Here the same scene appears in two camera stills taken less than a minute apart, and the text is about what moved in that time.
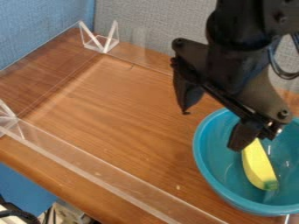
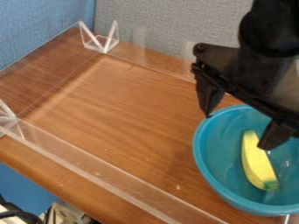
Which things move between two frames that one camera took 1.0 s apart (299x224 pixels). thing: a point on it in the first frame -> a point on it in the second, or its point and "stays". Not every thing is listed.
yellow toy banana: (257, 166) stays
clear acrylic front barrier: (134, 187) stays
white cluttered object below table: (58, 213) stays
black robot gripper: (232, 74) -> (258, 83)
